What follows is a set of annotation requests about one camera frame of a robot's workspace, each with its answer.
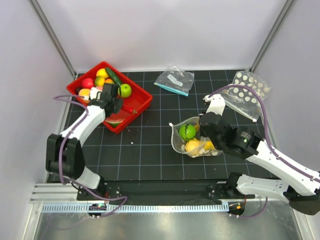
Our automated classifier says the green apple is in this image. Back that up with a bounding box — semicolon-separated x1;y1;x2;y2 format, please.
121;83;132;99

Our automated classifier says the green cucumber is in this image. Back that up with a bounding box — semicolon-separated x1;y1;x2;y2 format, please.
105;67;123;86

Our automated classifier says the yellow red mango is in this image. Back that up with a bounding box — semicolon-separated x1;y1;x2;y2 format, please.
96;68;109;79

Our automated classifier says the slotted cable duct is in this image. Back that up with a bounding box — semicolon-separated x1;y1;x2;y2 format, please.
41;202;229;214

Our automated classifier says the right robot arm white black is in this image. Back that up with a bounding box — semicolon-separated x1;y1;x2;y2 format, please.
199;112;320;216

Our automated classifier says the blue zipper clear bag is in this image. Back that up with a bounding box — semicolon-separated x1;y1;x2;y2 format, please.
153;66;195;97

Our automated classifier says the green red mango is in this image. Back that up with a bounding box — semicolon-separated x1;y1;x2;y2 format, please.
104;78;114;84

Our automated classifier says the red chili pepper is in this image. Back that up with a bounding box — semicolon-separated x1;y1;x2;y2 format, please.
121;105;138;114

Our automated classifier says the orange peach fruit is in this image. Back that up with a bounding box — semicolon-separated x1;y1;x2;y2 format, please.
78;88;91;104

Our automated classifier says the watermelon slice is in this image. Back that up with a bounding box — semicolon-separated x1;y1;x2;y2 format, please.
104;111;130;128

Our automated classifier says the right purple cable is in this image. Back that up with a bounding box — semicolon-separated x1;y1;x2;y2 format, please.
209;84;320;220

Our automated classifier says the red plastic tray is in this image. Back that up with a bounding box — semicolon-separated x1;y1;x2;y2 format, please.
66;61;153;134

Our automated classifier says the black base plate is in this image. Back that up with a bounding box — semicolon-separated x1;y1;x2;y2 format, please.
76;180;256;206

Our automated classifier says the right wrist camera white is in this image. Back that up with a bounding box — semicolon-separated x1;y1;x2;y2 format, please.
203;94;226;116

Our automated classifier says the yellow orange round fruit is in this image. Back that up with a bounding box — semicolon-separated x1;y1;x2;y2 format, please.
185;139;205;156

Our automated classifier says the yellow banana bunch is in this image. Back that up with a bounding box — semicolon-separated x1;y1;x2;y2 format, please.
194;124;216;151

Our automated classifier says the polka dot zip bag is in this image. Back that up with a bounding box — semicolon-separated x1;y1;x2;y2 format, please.
169;116;223;158
220;70;271;122

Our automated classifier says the small striped watermelon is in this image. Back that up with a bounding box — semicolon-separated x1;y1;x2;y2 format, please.
178;123;197;141

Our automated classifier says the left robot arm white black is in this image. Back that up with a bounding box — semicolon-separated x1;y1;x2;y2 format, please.
45;83;124;200

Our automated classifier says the black grid mat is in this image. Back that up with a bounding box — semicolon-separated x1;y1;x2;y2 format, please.
83;70;272;181

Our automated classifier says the red apple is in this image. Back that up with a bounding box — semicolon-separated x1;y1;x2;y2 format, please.
81;78;95;89

